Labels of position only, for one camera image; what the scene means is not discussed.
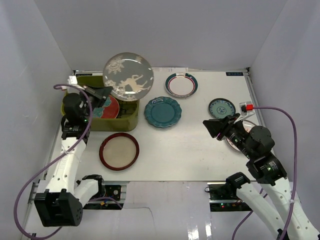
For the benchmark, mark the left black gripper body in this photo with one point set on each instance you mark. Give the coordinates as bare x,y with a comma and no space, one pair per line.
92,94

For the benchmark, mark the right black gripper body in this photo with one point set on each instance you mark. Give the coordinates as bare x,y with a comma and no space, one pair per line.
235,134

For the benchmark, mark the red and teal floral plate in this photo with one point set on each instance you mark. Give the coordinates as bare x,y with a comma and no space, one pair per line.
109,110

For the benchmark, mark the grey deer pattern plate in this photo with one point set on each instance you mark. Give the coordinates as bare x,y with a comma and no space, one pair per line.
130,76

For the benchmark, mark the beige plate with red rim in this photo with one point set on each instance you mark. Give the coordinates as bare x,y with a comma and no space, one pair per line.
119,151

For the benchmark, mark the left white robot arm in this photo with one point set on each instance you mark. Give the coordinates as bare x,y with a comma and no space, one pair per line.
61,204

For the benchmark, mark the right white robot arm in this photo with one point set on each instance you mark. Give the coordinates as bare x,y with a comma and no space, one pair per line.
284,217

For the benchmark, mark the green plastic bin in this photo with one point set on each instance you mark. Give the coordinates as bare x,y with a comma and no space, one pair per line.
120,122

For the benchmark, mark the white plate with orange pattern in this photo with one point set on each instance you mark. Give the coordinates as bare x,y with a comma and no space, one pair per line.
248,125

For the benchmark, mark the small green blue patterned plate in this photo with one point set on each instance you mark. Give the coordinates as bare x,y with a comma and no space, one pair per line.
219,108

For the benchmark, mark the white plate with teal rim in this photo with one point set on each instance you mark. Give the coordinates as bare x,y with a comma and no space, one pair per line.
181,85

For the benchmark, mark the teal scalloped plate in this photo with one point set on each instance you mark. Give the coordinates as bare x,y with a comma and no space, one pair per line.
163,112

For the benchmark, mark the papers at back edge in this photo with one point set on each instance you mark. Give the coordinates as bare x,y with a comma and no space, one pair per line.
171,69

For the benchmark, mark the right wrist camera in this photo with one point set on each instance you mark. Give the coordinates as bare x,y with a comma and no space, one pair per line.
246,110

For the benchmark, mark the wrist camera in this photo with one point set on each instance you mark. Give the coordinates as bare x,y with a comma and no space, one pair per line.
246,110
72,80

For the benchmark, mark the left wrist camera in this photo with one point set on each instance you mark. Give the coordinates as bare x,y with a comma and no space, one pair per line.
72,80

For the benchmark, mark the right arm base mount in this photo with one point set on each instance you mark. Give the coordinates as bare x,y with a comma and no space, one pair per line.
220,200

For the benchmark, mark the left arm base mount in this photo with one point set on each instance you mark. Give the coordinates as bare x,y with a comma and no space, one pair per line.
110,191

